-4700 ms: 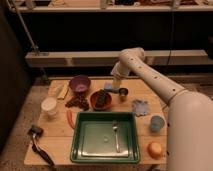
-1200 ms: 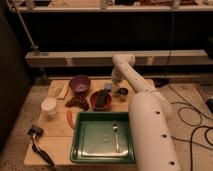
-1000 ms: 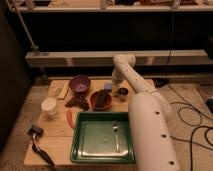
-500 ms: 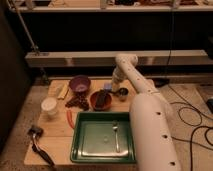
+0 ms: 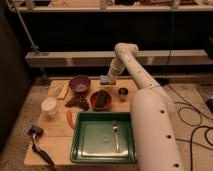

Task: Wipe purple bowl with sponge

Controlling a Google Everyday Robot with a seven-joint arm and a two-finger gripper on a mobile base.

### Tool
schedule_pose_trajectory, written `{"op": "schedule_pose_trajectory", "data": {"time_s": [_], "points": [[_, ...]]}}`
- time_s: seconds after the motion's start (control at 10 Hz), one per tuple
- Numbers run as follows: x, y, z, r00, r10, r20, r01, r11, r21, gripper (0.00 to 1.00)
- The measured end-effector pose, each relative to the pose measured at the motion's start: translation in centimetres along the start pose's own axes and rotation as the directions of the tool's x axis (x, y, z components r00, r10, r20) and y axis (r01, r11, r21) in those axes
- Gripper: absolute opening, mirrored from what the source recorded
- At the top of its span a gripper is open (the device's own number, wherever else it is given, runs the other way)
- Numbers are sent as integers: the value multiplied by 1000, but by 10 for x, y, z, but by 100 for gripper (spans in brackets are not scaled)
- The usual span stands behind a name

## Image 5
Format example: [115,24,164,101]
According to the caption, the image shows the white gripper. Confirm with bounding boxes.
[107,58,125,84]

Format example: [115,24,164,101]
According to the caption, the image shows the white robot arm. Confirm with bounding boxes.
[108,43,184,171]

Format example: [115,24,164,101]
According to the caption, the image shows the dark brush in red bowl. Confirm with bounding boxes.
[95,90,107,108]

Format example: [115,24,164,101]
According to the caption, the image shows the red bowl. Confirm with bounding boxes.
[90,90,112,111]

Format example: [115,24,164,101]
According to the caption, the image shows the purple bowl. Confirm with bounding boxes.
[69,75,91,93]

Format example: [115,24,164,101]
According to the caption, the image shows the white shelf beam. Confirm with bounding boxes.
[25,50,213,68]

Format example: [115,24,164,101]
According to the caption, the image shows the metal spoon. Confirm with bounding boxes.
[112,121,120,153]

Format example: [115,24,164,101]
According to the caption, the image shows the orange carrot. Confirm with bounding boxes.
[67,111,75,129]

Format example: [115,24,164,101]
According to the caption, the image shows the white cup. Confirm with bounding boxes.
[41,97,57,117]

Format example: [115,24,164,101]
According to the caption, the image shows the green plastic tray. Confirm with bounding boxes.
[70,112,136,164]

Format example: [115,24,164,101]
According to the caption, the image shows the metal stand pole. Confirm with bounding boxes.
[10,0,49,83]

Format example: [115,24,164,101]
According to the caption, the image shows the black floor cables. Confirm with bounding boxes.
[163,84,213,171]

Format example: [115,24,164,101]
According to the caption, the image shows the black handled kitchen tool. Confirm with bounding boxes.
[27,124,56,167]

